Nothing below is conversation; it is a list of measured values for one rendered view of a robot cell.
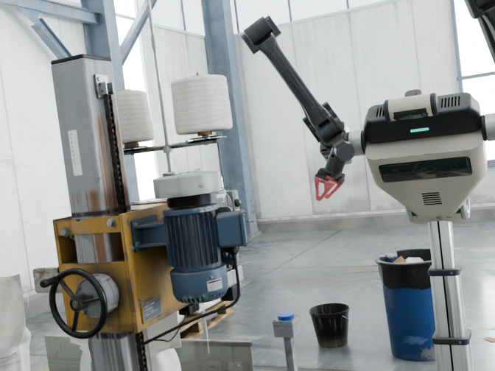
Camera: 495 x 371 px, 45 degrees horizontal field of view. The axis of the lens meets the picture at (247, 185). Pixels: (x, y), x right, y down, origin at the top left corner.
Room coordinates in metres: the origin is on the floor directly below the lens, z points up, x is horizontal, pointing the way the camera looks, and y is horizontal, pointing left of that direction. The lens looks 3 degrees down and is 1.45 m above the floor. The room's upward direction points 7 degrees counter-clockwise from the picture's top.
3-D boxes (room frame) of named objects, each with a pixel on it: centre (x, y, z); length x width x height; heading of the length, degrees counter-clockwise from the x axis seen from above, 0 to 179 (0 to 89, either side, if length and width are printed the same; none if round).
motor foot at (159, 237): (1.58, 0.25, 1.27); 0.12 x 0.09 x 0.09; 154
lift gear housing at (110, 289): (1.53, 0.42, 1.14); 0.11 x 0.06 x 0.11; 64
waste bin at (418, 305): (3.92, -1.03, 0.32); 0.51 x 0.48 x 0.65; 154
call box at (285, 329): (2.14, -0.08, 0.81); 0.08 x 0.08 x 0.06; 64
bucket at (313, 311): (4.29, -0.48, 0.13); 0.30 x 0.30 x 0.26
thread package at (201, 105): (1.72, 0.10, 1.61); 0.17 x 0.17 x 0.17
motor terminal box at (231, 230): (1.58, 0.05, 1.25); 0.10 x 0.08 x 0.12; 179
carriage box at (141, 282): (1.71, 0.36, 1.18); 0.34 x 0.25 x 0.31; 154
